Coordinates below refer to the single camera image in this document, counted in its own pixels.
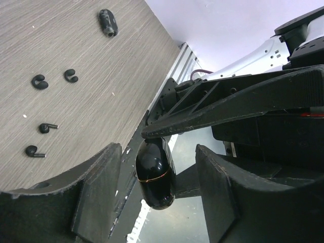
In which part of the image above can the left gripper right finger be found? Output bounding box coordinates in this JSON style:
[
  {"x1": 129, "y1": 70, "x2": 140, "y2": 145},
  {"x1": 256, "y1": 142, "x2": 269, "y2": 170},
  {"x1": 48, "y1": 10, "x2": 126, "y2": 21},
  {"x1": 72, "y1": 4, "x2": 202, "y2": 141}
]
[{"x1": 195, "y1": 145, "x2": 323, "y2": 242}]

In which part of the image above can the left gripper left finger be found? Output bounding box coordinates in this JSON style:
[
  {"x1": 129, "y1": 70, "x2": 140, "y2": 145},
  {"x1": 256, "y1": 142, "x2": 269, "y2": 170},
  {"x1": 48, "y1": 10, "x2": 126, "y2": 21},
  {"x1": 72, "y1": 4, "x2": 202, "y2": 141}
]
[{"x1": 1, "y1": 143, "x2": 122, "y2": 242}]

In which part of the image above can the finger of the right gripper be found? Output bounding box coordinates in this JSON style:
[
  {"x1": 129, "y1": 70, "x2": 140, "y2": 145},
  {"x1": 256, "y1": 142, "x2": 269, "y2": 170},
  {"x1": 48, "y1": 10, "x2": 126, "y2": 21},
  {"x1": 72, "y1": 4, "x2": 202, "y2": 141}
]
[{"x1": 141, "y1": 65, "x2": 323, "y2": 139}]

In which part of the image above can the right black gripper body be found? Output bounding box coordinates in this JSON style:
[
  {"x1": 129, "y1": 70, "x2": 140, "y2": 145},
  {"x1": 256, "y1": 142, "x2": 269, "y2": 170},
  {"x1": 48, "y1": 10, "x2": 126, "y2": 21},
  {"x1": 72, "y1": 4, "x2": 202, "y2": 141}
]
[{"x1": 212, "y1": 107, "x2": 323, "y2": 172}]

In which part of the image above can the glossy black charging case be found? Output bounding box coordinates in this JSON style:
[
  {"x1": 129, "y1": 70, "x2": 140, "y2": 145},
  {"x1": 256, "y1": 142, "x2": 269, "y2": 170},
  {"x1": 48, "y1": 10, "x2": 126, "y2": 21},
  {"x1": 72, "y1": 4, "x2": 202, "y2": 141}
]
[{"x1": 136, "y1": 138, "x2": 176, "y2": 210}]

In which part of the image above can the dusty black oval case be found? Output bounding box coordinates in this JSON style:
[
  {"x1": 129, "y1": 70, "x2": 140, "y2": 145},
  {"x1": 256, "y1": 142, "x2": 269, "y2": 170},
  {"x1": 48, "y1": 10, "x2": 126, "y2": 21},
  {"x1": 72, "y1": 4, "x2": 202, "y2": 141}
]
[{"x1": 99, "y1": 9, "x2": 118, "y2": 37}]

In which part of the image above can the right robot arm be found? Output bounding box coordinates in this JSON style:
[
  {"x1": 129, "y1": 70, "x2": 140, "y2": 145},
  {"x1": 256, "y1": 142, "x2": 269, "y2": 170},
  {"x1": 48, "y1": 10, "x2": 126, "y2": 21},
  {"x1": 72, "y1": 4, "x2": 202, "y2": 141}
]
[{"x1": 142, "y1": 8, "x2": 323, "y2": 172}]

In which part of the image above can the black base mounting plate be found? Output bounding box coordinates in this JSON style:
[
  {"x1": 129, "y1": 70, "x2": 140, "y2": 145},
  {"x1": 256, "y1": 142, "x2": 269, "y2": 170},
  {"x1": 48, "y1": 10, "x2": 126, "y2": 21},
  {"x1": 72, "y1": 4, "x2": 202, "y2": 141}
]
[{"x1": 108, "y1": 77, "x2": 183, "y2": 238}]

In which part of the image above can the black stem earbud left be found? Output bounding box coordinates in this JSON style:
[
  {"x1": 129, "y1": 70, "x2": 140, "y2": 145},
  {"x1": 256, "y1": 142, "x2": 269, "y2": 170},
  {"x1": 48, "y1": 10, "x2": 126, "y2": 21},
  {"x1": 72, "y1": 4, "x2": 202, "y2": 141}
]
[{"x1": 25, "y1": 145, "x2": 46, "y2": 158}]

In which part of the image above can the black stem earbud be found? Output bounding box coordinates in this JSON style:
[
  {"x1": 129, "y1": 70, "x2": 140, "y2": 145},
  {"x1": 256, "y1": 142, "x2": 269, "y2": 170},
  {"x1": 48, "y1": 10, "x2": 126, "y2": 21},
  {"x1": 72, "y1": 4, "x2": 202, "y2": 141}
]
[
  {"x1": 38, "y1": 123, "x2": 59, "y2": 134},
  {"x1": 25, "y1": 145, "x2": 46, "y2": 158}
]

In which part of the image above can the black stem earbud right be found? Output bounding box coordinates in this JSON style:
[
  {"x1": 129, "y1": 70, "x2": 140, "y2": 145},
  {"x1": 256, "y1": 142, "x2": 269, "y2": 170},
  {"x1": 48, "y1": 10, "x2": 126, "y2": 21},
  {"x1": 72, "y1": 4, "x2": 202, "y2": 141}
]
[{"x1": 38, "y1": 123, "x2": 59, "y2": 134}]

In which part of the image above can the black hook earbud left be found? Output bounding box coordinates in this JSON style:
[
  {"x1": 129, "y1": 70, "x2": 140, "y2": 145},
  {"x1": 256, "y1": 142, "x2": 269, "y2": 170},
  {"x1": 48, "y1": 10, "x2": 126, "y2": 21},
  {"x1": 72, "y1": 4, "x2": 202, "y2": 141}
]
[{"x1": 31, "y1": 74, "x2": 49, "y2": 90}]

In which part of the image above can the black hook earbud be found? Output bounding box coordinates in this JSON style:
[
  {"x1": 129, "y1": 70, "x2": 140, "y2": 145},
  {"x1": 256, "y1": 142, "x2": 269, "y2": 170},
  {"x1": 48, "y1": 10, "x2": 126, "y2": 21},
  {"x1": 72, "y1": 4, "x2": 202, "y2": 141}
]
[
  {"x1": 64, "y1": 69, "x2": 78, "y2": 83},
  {"x1": 31, "y1": 74, "x2": 49, "y2": 90}
]

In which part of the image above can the black hook earbud right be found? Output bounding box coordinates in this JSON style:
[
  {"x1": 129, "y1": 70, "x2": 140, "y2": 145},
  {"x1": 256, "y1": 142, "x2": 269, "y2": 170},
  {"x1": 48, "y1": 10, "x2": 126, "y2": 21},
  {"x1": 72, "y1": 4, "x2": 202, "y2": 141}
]
[{"x1": 64, "y1": 69, "x2": 78, "y2": 83}]

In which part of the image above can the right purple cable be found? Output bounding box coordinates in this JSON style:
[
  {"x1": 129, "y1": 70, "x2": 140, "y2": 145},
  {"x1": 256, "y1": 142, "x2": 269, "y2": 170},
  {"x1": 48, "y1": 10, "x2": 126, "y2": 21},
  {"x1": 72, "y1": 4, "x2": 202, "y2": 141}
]
[{"x1": 190, "y1": 68, "x2": 213, "y2": 80}]

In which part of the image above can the white slotted cable duct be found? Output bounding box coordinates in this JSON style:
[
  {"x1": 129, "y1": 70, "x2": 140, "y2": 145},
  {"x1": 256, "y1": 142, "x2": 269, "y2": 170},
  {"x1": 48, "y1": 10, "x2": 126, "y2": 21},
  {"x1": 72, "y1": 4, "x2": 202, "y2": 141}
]
[{"x1": 126, "y1": 199, "x2": 150, "y2": 243}]

